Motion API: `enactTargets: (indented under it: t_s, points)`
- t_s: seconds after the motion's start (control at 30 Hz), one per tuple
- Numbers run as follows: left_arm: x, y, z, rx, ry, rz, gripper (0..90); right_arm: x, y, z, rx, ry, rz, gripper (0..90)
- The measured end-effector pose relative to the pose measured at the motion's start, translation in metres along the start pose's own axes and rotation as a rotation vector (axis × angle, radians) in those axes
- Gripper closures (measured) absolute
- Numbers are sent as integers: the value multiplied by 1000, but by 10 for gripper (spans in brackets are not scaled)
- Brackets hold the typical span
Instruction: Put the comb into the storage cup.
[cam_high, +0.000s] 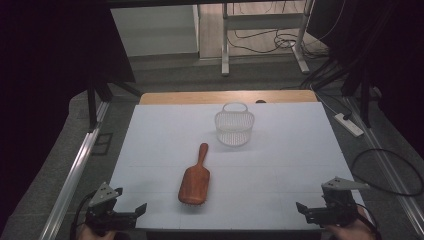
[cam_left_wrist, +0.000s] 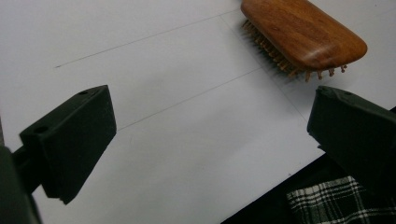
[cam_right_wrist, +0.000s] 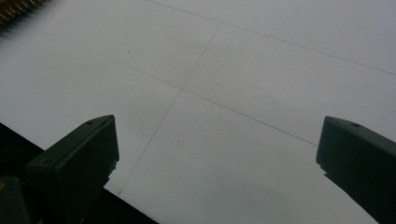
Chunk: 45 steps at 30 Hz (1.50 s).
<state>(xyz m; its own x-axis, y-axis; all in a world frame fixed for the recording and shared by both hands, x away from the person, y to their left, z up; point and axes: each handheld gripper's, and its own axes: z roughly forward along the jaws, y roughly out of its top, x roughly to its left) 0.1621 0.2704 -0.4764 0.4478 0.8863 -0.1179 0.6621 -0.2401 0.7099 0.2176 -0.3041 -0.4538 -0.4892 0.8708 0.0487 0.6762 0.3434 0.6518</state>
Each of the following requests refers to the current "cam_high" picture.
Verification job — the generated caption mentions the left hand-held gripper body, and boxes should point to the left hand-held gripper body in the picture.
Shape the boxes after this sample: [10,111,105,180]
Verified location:
[84,181,138,234]

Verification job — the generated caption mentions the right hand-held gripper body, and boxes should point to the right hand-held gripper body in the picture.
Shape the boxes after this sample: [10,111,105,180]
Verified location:
[304,176,371,230]

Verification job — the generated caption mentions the wooden hairbrush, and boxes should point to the wooden hairbrush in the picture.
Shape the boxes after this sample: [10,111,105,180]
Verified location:
[177,142,211,207]

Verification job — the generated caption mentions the white plastic basket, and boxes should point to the white plastic basket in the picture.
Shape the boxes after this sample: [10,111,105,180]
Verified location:
[214,101,256,148]

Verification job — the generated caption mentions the person's left hand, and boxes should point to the person's left hand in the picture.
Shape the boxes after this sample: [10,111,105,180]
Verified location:
[75,223,118,240]

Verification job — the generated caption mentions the person's right hand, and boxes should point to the person's right hand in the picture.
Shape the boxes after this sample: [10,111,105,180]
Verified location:
[324,205,378,240]

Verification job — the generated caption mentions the dark floor hatch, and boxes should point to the dark floor hatch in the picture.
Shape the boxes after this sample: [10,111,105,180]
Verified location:
[91,132,114,156]

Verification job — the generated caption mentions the white foam board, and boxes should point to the white foam board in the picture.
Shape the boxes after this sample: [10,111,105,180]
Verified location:
[107,101,376,232]

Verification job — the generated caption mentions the white power strip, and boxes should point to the white power strip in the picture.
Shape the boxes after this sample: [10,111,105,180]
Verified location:
[333,112,365,138]

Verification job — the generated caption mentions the black stand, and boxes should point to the black stand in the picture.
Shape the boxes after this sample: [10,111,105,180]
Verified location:
[299,56,384,129]
[86,76,143,133]

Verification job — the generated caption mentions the dark curtain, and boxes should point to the dark curtain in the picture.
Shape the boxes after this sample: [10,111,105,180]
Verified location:
[0,0,136,231]
[306,0,424,158]

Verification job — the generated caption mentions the white panel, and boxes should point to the white panel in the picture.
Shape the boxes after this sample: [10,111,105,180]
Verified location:
[110,4,200,58]

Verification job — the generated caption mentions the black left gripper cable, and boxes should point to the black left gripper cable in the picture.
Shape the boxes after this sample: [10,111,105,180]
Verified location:
[69,191,98,240]

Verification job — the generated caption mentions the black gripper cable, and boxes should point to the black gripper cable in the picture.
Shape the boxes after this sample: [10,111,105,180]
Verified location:
[355,202,383,240]
[69,191,98,240]

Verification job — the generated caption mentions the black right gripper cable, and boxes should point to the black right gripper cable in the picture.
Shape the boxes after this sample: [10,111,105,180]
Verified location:
[355,202,383,240]

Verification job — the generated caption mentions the aluminium rail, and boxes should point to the aluminium rail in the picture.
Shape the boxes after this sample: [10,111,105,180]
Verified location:
[343,96,424,238]
[39,101,111,240]

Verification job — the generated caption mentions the looped black cable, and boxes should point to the looped black cable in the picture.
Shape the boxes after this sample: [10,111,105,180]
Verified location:
[351,147,424,198]

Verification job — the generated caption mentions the thin white cable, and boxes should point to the thin white cable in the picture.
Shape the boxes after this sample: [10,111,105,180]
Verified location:
[309,84,342,116]

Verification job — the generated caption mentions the tangled black floor cables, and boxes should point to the tangled black floor cables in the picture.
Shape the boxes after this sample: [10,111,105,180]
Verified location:
[227,28,329,60]

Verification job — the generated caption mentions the white desk frame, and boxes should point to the white desk frame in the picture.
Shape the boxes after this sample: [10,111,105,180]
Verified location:
[220,0,316,77]

